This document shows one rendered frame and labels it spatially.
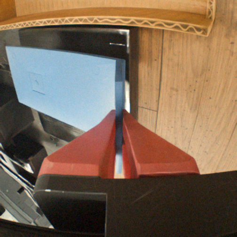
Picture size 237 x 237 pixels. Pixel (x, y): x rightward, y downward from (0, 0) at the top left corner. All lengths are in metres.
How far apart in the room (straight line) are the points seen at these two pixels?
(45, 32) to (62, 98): 0.09
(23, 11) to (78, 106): 0.17
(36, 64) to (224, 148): 0.20
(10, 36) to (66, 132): 0.18
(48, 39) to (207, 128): 0.19
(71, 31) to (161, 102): 0.11
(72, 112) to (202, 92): 0.12
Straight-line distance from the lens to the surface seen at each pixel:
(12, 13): 0.29
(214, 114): 0.19
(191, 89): 0.18
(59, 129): 0.29
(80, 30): 0.19
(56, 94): 0.17
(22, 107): 0.36
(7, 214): 5.82
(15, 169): 0.40
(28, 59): 0.19
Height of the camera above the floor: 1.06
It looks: 44 degrees down
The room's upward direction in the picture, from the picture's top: 138 degrees counter-clockwise
